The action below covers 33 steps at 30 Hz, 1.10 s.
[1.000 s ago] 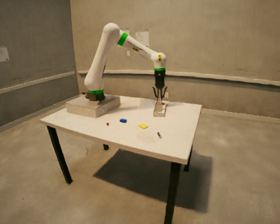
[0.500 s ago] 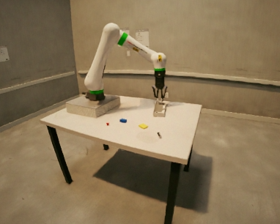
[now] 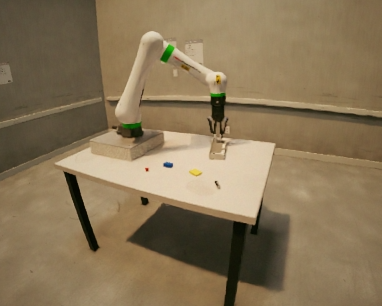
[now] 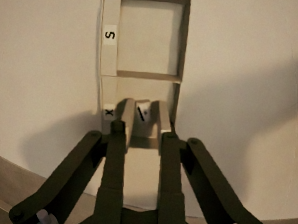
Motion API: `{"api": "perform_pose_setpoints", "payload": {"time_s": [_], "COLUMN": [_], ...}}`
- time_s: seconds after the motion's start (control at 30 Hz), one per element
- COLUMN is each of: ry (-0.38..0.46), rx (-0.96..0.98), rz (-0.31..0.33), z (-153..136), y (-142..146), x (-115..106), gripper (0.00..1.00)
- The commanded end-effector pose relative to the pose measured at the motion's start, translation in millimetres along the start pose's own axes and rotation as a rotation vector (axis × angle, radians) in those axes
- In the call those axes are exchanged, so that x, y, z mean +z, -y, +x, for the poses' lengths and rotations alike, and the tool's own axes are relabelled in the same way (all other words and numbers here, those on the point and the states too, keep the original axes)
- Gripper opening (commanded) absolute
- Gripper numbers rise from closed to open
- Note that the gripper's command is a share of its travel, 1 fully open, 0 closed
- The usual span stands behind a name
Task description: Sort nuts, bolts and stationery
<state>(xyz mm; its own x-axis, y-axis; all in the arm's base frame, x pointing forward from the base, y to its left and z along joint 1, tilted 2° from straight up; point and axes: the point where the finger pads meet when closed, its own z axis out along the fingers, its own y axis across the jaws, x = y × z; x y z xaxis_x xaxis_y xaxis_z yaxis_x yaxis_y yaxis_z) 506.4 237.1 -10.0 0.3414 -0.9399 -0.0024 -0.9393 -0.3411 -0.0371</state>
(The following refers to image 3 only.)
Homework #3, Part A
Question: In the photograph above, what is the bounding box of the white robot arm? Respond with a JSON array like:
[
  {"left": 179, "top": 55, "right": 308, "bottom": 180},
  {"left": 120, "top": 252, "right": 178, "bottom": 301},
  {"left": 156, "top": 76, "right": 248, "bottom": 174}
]
[{"left": 112, "top": 32, "right": 227, "bottom": 138}]

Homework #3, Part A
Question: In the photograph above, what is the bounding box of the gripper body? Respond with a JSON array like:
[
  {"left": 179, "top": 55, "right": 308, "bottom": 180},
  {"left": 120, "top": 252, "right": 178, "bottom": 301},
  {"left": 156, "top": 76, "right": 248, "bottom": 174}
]
[{"left": 211, "top": 105, "right": 225, "bottom": 122}]

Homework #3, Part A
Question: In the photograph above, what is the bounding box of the blue rectangular block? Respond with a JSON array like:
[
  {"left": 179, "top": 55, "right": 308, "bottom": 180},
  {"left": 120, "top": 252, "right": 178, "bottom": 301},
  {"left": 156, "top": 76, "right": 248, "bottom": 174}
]
[{"left": 163, "top": 162, "right": 173, "bottom": 168}]

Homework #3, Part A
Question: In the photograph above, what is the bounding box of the beige rack of three bins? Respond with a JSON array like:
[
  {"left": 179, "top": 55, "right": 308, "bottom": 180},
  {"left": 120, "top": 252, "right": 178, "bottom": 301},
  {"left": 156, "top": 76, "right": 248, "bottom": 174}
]
[{"left": 208, "top": 139, "right": 226, "bottom": 160}]

